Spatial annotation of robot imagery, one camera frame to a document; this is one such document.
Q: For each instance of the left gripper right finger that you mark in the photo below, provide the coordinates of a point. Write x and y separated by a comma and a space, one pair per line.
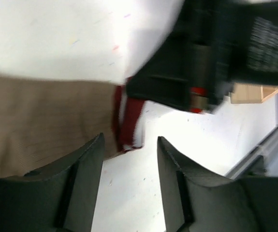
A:
196, 199

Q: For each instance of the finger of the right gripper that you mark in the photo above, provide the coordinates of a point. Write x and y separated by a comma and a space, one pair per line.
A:
164, 77

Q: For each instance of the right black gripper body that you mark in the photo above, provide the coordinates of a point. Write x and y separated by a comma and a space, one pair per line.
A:
223, 42

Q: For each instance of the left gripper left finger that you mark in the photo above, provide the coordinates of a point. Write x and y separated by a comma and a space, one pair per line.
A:
58, 197

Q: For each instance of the tan sock with maroon stripes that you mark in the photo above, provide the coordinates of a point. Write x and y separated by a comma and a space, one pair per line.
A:
42, 121

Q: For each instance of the wooden compartment tray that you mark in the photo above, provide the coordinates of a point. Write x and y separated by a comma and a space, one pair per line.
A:
252, 94

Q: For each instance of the aluminium table frame rail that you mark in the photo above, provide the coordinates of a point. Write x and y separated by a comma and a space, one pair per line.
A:
257, 161

